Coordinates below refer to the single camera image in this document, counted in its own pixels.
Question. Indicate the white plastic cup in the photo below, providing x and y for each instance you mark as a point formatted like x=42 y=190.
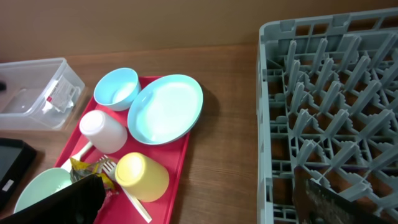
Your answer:
x=103 y=131

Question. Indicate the black food waste tray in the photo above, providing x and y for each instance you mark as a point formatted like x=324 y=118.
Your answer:
x=16 y=158

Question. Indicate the red silver snack wrapper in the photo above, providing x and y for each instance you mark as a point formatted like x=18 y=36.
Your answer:
x=110 y=194

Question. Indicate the grey dishwasher rack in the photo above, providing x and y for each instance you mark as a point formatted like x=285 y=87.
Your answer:
x=326 y=105

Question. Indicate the light blue small bowl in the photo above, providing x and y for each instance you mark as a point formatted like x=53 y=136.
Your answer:
x=117 y=89

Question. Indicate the mint green bowl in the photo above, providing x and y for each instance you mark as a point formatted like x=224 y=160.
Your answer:
x=42 y=186

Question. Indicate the white plastic spoon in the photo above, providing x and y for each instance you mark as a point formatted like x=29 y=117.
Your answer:
x=67 y=165

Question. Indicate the light blue plate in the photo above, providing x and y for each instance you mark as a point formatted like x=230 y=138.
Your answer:
x=165 y=110

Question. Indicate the yellow snack wrapper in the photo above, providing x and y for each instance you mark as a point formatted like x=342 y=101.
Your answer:
x=81 y=170

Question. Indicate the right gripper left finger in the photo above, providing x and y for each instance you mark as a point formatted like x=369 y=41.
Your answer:
x=78 y=203

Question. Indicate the clear plastic waste bin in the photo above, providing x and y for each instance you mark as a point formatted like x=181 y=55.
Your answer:
x=38 y=94

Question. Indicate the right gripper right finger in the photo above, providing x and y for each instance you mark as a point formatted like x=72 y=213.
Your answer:
x=316 y=204

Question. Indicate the yellow plastic cup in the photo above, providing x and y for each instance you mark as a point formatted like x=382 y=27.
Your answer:
x=142 y=176

